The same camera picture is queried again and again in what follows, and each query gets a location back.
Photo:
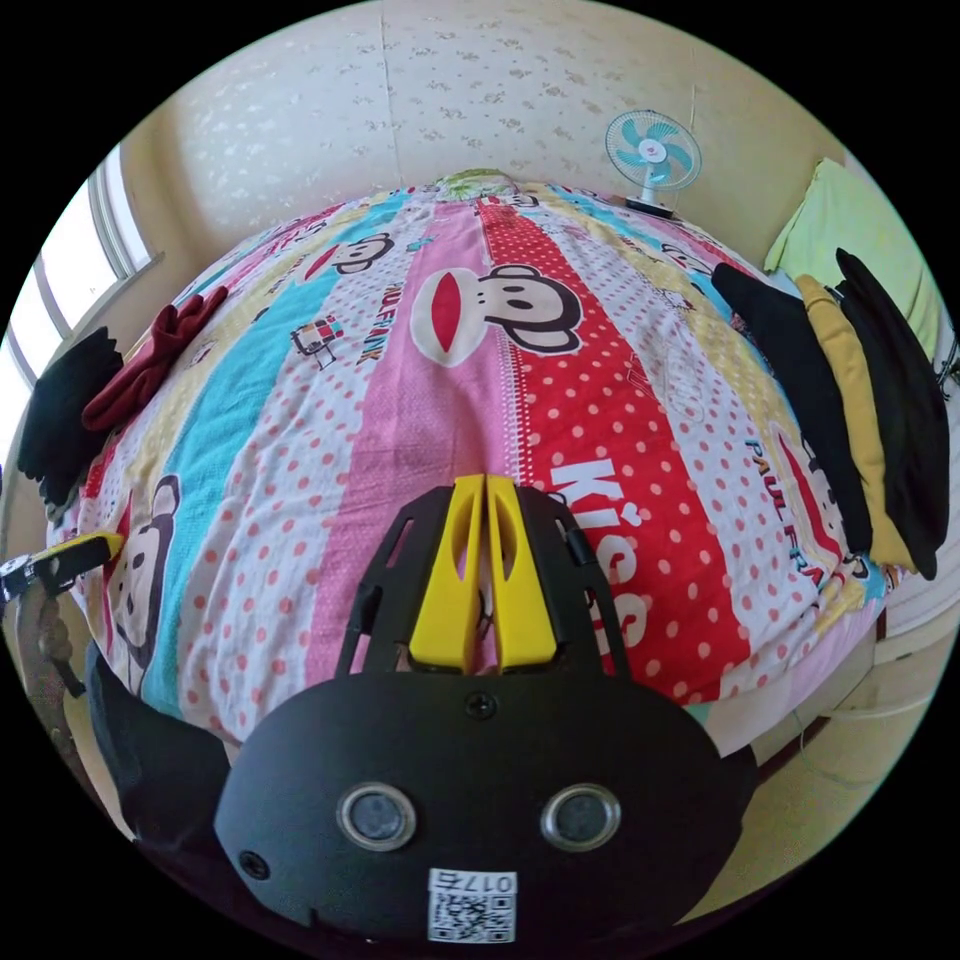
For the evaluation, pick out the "black garment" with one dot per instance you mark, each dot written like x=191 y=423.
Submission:
x=67 y=412

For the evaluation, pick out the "light green pillow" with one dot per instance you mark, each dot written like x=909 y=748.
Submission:
x=862 y=225

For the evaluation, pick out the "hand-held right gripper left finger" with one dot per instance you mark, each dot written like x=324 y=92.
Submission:
x=439 y=592

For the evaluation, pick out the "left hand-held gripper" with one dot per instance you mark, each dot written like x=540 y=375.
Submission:
x=71 y=568

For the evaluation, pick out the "pile of clothes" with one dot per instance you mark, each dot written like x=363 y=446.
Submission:
x=847 y=405

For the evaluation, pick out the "bed with cartoon print sheet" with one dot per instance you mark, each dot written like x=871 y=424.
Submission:
x=337 y=450

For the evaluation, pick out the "teal table fan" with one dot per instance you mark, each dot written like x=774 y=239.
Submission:
x=651 y=161

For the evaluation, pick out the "window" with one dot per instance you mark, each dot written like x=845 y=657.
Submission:
x=82 y=270

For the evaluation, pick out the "person's left hand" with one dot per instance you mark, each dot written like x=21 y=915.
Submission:
x=46 y=637

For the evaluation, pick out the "red short sleeve shirt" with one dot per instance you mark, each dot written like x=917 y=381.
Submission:
x=150 y=360

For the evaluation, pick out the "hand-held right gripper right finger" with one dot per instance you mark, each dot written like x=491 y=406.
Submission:
x=525 y=600

